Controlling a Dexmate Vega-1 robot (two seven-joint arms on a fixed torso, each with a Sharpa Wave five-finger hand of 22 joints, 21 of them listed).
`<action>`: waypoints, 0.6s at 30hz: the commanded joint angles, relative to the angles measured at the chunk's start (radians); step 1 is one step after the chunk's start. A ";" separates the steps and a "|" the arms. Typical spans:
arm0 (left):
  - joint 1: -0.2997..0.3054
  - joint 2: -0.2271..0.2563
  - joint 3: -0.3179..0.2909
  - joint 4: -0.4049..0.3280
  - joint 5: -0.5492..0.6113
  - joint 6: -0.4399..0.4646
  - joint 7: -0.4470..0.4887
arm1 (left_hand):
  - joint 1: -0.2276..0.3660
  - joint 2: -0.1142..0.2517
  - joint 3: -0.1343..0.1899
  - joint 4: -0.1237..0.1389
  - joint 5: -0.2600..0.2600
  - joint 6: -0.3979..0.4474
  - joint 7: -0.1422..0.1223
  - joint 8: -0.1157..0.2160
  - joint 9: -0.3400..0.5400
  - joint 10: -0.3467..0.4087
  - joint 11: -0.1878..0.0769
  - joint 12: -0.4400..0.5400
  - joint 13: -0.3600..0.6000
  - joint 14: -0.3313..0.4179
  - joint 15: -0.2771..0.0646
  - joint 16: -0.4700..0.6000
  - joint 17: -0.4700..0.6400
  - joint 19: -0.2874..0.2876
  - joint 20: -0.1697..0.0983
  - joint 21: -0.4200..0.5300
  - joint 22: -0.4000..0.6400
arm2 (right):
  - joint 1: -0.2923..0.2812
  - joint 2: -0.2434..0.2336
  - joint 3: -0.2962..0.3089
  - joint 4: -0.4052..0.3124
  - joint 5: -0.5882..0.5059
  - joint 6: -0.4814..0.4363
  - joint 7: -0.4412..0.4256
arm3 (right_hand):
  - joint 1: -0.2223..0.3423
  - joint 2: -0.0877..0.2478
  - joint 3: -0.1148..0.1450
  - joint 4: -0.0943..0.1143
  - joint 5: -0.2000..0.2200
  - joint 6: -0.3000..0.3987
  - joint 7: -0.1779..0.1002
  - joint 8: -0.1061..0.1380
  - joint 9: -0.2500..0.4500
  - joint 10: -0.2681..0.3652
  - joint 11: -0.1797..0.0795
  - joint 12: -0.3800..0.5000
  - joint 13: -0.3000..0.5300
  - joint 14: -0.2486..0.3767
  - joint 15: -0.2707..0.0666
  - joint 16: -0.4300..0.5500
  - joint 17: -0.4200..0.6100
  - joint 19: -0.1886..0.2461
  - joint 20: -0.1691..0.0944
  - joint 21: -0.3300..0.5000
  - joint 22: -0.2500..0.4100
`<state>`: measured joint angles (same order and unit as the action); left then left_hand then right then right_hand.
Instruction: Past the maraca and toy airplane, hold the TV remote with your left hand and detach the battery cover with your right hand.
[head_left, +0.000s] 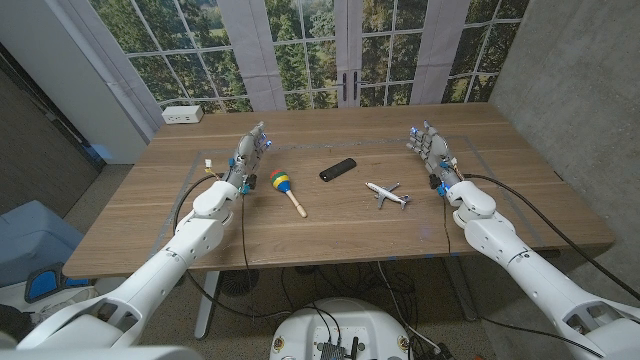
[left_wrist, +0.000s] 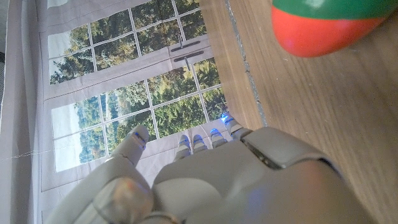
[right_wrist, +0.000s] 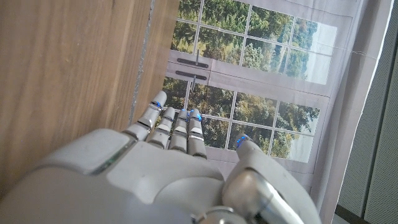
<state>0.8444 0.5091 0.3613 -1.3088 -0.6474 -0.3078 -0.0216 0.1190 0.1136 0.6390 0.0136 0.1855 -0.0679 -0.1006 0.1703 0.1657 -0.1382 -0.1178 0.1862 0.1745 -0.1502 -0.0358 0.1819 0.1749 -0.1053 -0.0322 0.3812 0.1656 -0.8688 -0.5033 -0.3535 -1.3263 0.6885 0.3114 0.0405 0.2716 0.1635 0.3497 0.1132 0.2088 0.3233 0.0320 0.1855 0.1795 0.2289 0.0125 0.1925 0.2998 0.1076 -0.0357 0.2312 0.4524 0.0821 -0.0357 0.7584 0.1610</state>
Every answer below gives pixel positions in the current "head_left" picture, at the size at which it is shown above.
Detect black round fan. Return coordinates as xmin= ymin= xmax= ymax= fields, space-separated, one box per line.
xmin=218 ymin=268 xmax=260 ymax=298

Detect colourful wooden maraca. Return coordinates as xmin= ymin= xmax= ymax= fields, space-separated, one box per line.
xmin=270 ymin=169 xmax=309 ymax=219

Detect white toy airplane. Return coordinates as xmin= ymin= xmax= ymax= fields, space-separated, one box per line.
xmin=364 ymin=181 xmax=412 ymax=211

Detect white power strip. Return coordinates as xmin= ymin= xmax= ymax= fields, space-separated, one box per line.
xmin=161 ymin=104 xmax=205 ymax=125

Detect white robot torso base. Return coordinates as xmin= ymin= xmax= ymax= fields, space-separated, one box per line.
xmin=269 ymin=297 xmax=412 ymax=360

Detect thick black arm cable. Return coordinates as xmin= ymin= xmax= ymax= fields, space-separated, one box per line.
xmin=462 ymin=173 xmax=640 ymax=302
xmin=172 ymin=172 xmax=292 ymax=320

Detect white table leg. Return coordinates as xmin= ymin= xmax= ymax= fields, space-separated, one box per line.
xmin=193 ymin=269 xmax=221 ymax=341

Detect dark grey table leg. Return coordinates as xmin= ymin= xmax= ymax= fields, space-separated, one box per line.
xmin=442 ymin=255 xmax=479 ymax=322

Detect printed window backdrop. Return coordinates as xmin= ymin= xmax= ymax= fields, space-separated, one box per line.
xmin=44 ymin=0 xmax=531 ymax=114

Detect blue-grey storage bin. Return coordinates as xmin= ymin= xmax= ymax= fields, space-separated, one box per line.
xmin=0 ymin=199 xmax=85 ymax=289

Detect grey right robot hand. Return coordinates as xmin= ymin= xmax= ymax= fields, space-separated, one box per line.
xmin=405 ymin=119 xmax=464 ymax=197

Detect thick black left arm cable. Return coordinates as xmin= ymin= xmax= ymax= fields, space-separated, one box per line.
xmin=172 ymin=172 xmax=292 ymax=320

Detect tangled black floor cables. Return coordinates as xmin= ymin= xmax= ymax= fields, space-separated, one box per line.
xmin=279 ymin=260 xmax=417 ymax=326

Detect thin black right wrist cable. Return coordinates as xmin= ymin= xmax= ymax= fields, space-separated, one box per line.
xmin=441 ymin=196 xmax=453 ymax=256

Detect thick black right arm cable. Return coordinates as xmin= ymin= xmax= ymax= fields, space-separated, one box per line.
xmin=462 ymin=173 xmax=640 ymax=302

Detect white floor cable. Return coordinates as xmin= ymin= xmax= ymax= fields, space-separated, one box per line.
xmin=375 ymin=260 xmax=442 ymax=352

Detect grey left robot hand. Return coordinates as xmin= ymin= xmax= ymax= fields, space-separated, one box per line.
xmin=222 ymin=121 xmax=273 ymax=195

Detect blue and black pad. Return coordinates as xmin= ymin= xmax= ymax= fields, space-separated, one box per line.
xmin=23 ymin=262 xmax=92 ymax=305

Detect black TV remote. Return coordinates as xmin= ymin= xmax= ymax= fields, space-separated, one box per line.
xmin=318 ymin=157 xmax=358 ymax=183

